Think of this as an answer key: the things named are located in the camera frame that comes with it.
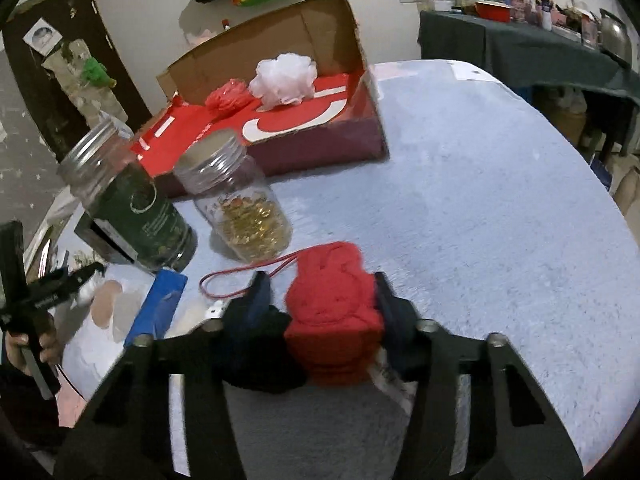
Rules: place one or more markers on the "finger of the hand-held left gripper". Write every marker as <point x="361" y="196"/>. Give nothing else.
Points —
<point x="60" y="282"/>

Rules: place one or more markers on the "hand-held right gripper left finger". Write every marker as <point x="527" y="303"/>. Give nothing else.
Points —
<point x="258" y="291"/>

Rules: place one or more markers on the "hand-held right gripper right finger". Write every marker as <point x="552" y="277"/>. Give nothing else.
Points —
<point x="382" y="291"/>

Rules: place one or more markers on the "white cotton ball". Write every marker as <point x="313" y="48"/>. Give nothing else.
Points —
<point x="87" y="291"/>

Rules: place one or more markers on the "red knit cloth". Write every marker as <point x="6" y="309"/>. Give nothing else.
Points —
<point x="330" y="310"/>

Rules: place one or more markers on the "black bath loofah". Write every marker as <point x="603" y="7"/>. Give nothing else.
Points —
<point x="265" y="360"/>

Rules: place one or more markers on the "red cardboard shoe box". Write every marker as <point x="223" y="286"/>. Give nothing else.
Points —
<point x="310" y="155"/>

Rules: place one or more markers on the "person's left forearm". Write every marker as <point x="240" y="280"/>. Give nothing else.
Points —
<point x="25" y="410"/>

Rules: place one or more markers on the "person's left hand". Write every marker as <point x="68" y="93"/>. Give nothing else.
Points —
<point x="51" y="347"/>

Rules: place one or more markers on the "beige round pad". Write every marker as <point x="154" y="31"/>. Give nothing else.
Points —
<point x="107" y="305"/>

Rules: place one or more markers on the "clear jar with gold contents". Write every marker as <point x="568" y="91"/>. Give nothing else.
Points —
<point x="245" y="215"/>

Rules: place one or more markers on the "blue flat packet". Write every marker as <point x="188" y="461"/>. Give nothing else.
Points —
<point x="160" y="305"/>

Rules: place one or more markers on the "green label glass jar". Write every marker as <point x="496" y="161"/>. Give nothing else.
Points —
<point x="145" y="220"/>

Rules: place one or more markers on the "dark brown door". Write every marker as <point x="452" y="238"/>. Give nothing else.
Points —
<point x="45" y="100"/>

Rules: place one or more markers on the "hanging clear plastic bag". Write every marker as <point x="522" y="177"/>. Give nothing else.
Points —
<point x="80" y="95"/>

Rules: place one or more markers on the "red mesh bath pouf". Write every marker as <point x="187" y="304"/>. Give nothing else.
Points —
<point x="230" y="97"/>

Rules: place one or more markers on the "white mesh bath pouf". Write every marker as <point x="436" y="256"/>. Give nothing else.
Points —
<point x="282" y="80"/>

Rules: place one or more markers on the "green toy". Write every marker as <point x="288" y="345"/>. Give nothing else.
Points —
<point x="95" y="71"/>

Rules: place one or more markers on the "white door poster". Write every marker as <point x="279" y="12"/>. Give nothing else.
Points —
<point x="42" y="36"/>

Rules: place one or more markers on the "side table with green cloth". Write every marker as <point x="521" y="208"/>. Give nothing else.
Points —
<point x="525" y="55"/>

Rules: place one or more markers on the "red bowl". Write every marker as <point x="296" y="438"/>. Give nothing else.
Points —
<point x="494" y="11"/>

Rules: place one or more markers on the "row of bottles and jars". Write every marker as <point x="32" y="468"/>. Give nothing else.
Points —
<point x="540" y="10"/>

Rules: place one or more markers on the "metal kettle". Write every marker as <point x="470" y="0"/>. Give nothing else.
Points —
<point x="615" y="35"/>

